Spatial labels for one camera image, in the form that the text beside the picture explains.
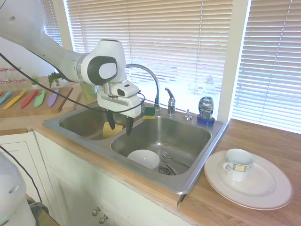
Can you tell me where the teal knife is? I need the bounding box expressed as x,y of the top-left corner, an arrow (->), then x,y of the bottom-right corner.
0,91 -> 12,105

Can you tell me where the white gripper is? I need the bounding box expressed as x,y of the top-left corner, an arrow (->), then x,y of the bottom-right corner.
97,93 -> 142,137

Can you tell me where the metal drain strainer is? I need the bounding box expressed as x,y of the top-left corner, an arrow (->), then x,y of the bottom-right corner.
158,165 -> 177,176

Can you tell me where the stainless steel double sink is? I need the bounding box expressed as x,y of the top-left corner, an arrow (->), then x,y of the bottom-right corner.
42,100 -> 229,195

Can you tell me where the leafy green potted plant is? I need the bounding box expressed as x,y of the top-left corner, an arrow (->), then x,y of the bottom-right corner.
47,71 -> 69,89

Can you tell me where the yellow knife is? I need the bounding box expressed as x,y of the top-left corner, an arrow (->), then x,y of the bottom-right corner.
3,89 -> 27,110

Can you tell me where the blue Dawn soap bottle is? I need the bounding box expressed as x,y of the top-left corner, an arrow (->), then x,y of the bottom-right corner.
196,95 -> 216,126

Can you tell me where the red knife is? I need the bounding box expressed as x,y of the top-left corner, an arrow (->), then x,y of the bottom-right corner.
20,89 -> 39,109

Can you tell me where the light green cup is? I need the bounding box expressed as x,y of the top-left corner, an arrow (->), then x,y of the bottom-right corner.
80,82 -> 98,101

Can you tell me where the wooden cutting board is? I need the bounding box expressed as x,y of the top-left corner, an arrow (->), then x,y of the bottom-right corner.
0,83 -> 74,119

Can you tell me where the clear plastic bottle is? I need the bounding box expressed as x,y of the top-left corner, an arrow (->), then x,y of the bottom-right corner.
201,74 -> 221,100

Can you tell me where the chrome faucet lever handle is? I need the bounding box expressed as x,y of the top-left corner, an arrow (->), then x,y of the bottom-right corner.
164,87 -> 177,116

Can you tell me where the small plant in white pot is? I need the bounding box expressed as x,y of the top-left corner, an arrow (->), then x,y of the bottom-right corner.
30,73 -> 40,90

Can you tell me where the yellow sponge in sink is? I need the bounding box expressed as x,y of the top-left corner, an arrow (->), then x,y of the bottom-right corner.
102,121 -> 124,138

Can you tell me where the white patterned teacup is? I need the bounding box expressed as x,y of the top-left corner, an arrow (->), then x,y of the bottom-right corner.
222,148 -> 255,183

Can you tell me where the large white dinner plate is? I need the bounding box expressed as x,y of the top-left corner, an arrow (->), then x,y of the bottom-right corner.
203,149 -> 294,211

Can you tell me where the white ceramic bowl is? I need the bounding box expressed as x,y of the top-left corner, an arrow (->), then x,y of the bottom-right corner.
127,149 -> 161,170

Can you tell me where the medium wooden window blind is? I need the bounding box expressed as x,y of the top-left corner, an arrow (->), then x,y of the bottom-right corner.
231,0 -> 301,133

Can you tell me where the yellow and green sponge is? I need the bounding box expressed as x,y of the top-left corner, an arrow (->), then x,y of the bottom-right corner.
143,105 -> 157,120

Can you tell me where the purple knife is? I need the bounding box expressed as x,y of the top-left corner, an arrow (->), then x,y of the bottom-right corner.
47,88 -> 60,106

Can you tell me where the narrow wooden window blind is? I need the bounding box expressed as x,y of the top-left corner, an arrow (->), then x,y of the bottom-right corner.
41,0 -> 63,47

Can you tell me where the metal fork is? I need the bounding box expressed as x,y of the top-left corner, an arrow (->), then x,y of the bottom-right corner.
161,150 -> 189,168

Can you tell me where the green knife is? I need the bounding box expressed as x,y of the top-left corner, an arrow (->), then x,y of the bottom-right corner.
34,89 -> 47,108

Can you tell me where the short black camera cable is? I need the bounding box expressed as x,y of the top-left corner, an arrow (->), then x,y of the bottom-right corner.
137,90 -> 147,105

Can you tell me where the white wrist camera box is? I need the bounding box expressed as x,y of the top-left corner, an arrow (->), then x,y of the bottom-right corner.
117,82 -> 140,97

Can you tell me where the chrome gooseneck faucet spout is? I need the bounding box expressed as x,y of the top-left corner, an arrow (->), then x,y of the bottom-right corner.
126,63 -> 162,112

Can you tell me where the long black cable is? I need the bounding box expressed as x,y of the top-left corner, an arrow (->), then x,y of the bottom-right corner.
0,52 -> 102,111

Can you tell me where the white kitchen cabinet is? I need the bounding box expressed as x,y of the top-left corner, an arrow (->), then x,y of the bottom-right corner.
0,130 -> 182,226

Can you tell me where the wide wooden window blind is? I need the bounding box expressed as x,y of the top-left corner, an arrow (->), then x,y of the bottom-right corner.
65,0 -> 235,101

